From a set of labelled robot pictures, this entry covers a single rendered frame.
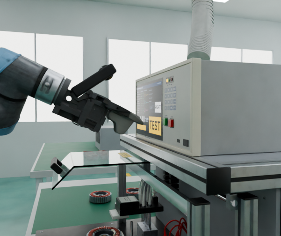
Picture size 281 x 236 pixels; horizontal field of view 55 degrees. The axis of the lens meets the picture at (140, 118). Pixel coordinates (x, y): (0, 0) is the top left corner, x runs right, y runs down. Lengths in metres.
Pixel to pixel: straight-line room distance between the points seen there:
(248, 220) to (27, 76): 0.52
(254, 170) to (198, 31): 1.62
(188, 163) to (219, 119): 0.13
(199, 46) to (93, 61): 3.71
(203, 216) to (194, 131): 0.17
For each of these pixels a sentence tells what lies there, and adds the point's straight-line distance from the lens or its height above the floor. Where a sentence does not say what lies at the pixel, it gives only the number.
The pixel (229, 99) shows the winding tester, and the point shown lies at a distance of 0.62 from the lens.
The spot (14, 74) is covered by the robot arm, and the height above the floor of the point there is 1.29.
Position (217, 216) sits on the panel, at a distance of 0.76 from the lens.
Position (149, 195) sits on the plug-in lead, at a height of 0.93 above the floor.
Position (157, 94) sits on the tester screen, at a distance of 0.77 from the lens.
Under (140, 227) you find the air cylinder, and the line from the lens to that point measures 0.97.
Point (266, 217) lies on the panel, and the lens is 0.61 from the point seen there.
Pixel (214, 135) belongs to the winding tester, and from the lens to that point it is 0.60.
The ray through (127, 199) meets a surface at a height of 0.92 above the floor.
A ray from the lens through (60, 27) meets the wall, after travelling 5.55.
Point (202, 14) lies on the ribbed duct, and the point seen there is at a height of 1.90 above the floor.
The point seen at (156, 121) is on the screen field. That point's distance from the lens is 0.77.
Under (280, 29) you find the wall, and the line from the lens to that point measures 7.62.
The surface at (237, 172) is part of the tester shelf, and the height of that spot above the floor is 1.11.
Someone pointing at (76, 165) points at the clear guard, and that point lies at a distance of 0.75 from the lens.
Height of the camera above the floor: 1.21
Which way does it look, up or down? 2 degrees down
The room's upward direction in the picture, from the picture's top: straight up
